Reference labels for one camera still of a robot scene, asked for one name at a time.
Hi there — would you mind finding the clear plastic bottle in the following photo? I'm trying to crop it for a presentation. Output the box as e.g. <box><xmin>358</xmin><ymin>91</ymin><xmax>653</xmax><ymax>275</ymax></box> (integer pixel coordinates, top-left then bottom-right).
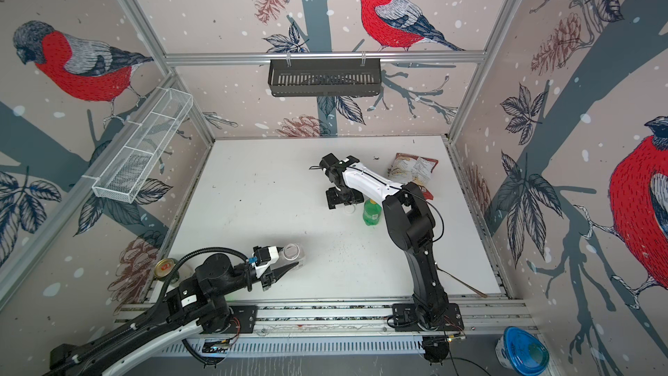
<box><xmin>278</xmin><ymin>243</ymin><xmax>305</xmax><ymax>266</ymax></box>

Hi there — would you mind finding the green plastic bottle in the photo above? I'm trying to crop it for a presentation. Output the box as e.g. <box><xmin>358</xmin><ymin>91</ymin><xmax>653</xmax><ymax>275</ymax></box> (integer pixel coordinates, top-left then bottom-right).
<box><xmin>363</xmin><ymin>199</ymin><xmax>382</xmax><ymax>226</ymax></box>

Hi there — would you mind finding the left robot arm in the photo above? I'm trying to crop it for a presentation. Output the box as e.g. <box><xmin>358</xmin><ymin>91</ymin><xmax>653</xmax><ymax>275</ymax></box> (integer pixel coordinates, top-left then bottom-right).
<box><xmin>47</xmin><ymin>245</ymin><xmax>301</xmax><ymax>375</ymax></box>

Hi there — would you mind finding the red snack bag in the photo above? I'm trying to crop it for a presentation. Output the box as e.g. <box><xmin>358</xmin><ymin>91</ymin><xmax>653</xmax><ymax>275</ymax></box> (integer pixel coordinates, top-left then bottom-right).
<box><xmin>388</xmin><ymin>152</ymin><xmax>439</xmax><ymax>200</ymax></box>

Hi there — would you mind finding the green tin can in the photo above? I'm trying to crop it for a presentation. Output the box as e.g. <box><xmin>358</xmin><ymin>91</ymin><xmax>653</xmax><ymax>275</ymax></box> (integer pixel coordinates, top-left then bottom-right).
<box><xmin>153</xmin><ymin>258</ymin><xmax>180</xmax><ymax>285</ymax></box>

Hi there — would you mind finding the black hanging basket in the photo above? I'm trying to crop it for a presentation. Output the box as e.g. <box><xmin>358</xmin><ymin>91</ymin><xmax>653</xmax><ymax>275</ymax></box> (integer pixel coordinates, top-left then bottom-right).
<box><xmin>268</xmin><ymin>57</ymin><xmax>383</xmax><ymax>97</ymax></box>

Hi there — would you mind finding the blue lidded container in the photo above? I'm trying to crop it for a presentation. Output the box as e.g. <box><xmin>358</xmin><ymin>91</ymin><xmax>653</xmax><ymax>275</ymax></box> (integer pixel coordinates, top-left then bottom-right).
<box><xmin>495</xmin><ymin>327</ymin><xmax>550</xmax><ymax>376</ymax></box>

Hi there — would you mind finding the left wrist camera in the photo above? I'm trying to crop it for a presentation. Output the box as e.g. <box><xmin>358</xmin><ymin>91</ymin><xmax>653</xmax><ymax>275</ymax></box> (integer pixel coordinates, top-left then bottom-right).
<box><xmin>248</xmin><ymin>246</ymin><xmax>279</xmax><ymax>279</ymax></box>

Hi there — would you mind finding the white wire basket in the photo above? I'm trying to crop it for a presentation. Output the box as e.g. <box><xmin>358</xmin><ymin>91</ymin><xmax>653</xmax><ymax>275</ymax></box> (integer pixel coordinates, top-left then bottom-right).
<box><xmin>92</xmin><ymin>88</ymin><xmax>193</xmax><ymax>204</ymax></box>

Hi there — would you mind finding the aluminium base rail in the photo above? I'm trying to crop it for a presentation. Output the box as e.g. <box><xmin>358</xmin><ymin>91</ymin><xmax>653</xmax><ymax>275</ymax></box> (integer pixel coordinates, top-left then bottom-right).
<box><xmin>106</xmin><ymin>294</ymin><xmax>539</xmax><ymax>338</ymax></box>

